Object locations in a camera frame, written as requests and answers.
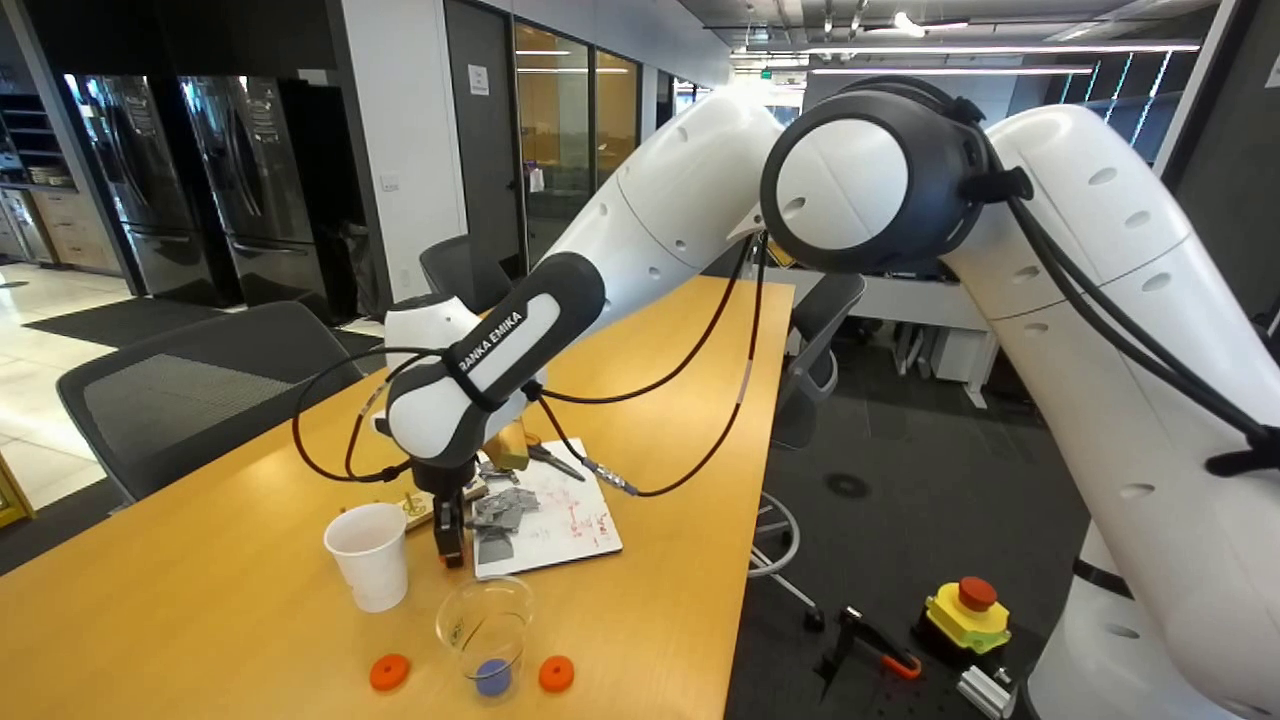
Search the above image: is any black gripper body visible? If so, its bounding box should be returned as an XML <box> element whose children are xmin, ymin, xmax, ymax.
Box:
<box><xmin>412</xmin><ymin>460</ymin><xmax>475</xmax><ymax>531</ymax></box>

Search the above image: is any clear plastic cup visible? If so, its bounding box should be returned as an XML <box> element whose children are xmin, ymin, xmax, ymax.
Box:
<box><xmin>435</xmin><ymin>576</ymin><xmax>532</xmax><ymax>702</ymax></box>

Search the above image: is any blue disc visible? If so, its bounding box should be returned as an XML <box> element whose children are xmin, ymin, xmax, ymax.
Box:
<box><xmin>471</xmin><ymin>660</ymin><xmax>514</xmax><ymax>695</ymax></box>

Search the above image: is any orange disc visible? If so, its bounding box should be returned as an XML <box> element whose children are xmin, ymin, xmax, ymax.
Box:
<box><xmin>366</xmin><ymin>653</ymin><xmax>412</xmax><ymax>692</ymax></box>
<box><xmin>539</xmin><ymin>658</ymin><xmax>575</xmax><ymax>692</ymax></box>

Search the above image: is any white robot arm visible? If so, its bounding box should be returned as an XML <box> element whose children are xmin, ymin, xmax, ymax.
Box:
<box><xmin>384</xmin><ymin>75</ymin><xmax>1280</xmax><ymax>720</ymax></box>

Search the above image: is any white paper cup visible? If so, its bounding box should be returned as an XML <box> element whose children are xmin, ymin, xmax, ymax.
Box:
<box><xmin>319</xmin><ymin>504</ymin><xmax>409</xmax><ymax>612</ymax></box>

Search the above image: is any grey mesh office chair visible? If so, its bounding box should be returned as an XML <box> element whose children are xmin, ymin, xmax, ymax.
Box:
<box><xmin>420</xmin><ymin>235</ymin><xmax>507</xmax><ymax>314</ymax></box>

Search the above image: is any dark mesh office chair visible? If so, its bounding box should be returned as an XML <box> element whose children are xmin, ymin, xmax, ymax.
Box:
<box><xmin>54</xmin><ymin>301</ymin><xmax>361</xmax><ymax>502</ymax></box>

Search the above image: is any black orange clamp tool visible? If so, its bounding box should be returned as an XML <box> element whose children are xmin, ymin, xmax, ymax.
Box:
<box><xmin>815</xmin><ymin>610</ymin><xmax>925</xmax><ymax>684</ymax></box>

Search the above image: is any yellow red emergency stop button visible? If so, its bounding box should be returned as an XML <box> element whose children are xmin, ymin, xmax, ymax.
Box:
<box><xmin>925</xmin><ymin>576</ymin><xmax>1013</xmax><ymax>658</ymax></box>

